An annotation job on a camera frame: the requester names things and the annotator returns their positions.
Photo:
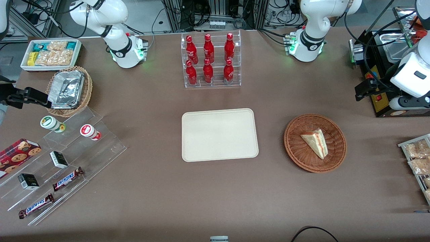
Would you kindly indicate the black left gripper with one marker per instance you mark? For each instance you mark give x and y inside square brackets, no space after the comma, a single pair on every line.
[379,86]

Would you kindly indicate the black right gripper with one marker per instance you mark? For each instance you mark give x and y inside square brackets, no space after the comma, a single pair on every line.
[7,91]

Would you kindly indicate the triangular sandwich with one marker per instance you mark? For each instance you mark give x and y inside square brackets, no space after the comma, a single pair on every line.
[315,143]

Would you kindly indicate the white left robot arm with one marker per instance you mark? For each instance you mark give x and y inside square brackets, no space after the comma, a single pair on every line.
[312,23]

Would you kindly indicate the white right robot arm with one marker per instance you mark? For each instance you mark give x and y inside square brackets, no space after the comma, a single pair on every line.
[117,43]

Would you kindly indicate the light wicker basket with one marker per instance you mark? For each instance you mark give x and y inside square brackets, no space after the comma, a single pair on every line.
[88,90]

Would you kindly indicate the round brown wicker basket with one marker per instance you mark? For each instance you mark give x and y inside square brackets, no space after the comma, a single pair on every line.
[302,154]

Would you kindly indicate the beige plastic tray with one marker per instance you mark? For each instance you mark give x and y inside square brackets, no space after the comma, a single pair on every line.
[218,134]

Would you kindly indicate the red emergency stop button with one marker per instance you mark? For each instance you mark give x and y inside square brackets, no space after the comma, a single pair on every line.
[369,76]

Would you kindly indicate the black hot food showcase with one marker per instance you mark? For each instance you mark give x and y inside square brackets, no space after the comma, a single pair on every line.
[381,107]

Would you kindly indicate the green lid yogurt cup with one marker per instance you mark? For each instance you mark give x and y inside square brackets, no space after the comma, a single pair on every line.
[49,122]

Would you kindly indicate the white snack bin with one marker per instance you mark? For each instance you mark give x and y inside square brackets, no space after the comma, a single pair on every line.
[25,67]

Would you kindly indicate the aluminium foil container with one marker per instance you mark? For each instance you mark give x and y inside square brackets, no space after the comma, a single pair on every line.
[65,89]

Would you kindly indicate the yellow snack packet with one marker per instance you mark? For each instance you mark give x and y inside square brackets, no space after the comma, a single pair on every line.
[32,58]

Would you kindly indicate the clear rice cracker bag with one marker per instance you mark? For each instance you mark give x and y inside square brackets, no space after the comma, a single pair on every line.
[57,45]
[53,58]

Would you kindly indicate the teal snack packet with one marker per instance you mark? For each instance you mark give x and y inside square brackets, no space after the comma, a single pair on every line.
[39,46]
[71,45]

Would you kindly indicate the steel food pan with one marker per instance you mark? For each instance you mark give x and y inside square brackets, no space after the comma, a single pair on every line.
[394,47]

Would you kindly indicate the red plaid cookie box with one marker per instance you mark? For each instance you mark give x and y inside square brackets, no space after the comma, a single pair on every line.
[16,156]

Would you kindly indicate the red lid yogurt cup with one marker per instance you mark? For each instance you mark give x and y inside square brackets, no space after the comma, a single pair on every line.
[89,131]

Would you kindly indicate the small black box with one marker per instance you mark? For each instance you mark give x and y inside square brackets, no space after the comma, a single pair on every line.
[58,159]
[28,181]

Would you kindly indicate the clear bag of snacks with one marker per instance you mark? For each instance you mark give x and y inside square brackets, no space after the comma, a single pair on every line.
[418,149]
[428,195]
[427,182]
[420,166]

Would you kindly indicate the clear acrylic step display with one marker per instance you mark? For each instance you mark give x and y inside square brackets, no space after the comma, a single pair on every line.
[107,148]

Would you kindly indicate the snickers bar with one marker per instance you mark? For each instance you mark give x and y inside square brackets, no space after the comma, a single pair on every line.
[36,205]
[67,179]

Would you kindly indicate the red cola bottle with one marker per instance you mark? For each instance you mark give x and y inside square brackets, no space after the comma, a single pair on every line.
[191,50]
[208,72]
[228,72]
[229,47]
[191,74]
[208,48]

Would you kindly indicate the clear acrylic bottle rack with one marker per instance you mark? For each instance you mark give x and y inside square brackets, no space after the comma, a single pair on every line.
[215,85]

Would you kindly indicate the white power strip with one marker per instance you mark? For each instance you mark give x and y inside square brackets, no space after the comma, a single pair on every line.
[217,24]

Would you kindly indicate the small grey device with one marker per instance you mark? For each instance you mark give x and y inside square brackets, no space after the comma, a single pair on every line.
[219,239]

